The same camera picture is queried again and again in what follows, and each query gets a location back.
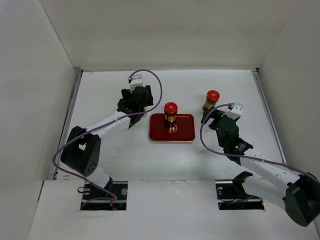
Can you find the red rectangular tray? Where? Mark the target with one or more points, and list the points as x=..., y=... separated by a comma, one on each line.
x=183, y=130

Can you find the red-lid chili sauce jar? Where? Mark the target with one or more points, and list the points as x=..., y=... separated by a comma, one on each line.
x=212, y=97

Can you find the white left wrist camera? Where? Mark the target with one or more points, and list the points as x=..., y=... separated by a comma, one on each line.
x=135, y=81

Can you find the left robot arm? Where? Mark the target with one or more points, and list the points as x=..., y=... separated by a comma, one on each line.
x=83, y=154

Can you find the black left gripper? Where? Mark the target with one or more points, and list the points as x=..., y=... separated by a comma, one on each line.
x=127, y=95

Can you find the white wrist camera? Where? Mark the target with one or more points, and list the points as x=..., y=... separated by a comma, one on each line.
x=135, y=81
x=234, y=111

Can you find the red-lid dark sauce jar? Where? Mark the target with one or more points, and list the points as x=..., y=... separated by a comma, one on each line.
x=170, y=113

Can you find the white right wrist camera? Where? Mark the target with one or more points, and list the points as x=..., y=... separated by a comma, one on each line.
x=234, y=111

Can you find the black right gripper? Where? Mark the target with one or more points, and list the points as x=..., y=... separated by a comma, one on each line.
x=214, y=115

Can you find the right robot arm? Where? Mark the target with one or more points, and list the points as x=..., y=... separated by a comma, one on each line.
x=293, y=190

